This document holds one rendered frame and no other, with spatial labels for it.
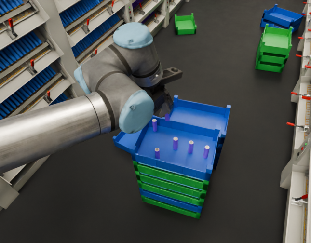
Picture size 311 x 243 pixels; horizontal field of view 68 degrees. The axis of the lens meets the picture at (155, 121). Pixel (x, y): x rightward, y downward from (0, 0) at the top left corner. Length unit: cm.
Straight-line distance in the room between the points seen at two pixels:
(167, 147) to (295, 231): 60
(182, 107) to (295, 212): 71
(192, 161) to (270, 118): 91
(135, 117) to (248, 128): 120
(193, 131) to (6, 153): 72
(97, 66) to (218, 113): 86
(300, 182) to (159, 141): 67
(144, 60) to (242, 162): 98
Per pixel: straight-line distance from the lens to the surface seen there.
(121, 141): 148
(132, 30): 60
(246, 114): 167
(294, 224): 115
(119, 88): 47
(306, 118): 152
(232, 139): 151
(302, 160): 121
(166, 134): 97
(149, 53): 60
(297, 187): 123
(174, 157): 90
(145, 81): 65
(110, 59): 57
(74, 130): 43
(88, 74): 56
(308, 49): 212
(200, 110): 129
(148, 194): 115
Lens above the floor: 116
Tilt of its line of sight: 48 degrees down
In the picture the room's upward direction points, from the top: 5 degrees counter-clockwise
